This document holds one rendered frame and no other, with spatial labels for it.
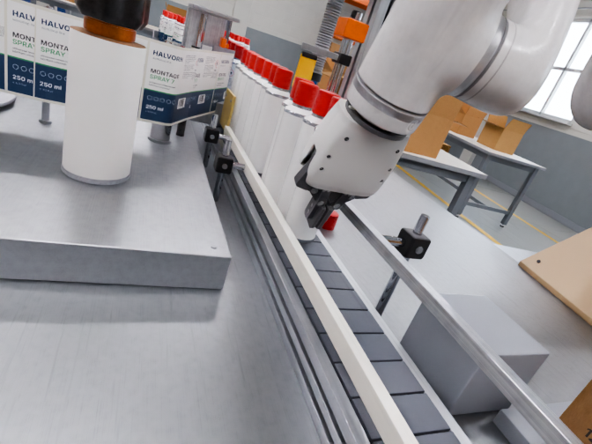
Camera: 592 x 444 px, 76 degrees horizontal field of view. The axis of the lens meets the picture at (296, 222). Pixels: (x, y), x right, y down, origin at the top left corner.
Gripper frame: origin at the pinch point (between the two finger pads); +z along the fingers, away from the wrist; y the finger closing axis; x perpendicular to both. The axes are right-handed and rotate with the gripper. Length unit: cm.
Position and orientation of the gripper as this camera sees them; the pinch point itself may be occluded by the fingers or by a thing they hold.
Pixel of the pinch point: (318, 210)
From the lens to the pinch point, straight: 51.4
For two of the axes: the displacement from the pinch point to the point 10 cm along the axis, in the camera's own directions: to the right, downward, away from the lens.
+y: -9.0, -1.2, -4.1
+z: -3.8, 6.5, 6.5
